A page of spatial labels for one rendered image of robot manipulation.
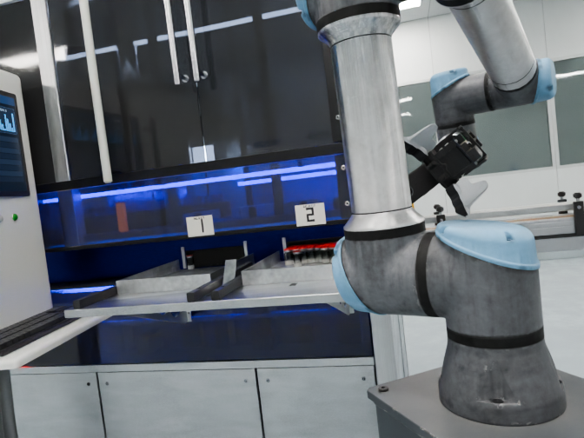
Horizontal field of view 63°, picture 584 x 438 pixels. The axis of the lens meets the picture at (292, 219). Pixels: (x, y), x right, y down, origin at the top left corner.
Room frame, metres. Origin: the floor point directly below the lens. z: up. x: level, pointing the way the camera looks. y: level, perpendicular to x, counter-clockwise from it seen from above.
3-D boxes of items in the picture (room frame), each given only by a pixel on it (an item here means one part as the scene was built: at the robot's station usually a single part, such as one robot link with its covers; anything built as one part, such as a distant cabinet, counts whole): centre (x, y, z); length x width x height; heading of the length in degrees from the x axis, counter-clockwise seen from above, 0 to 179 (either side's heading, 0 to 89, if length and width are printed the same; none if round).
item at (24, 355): (1.22, 0.73, 0.79); 0.45 x 0.28 x 0.03; 174
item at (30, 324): (1.22, 0.71, 0.82); 0.40 x 0.14 x 0.02; 174
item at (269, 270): (1.26, -0.03, 0.90); 0.34 x 0.26 x 0.04; 166
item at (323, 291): (1.23, 0.15, 0.87); 0.70 x 0.48 x 0.02; 76
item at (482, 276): (0.61, -0.24, 0.96); 0.13 x 0.12 x 0.14; 53
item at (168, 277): (1.34, 0.30, 0.90); 0.34 x 0.26 x 0.04; 166
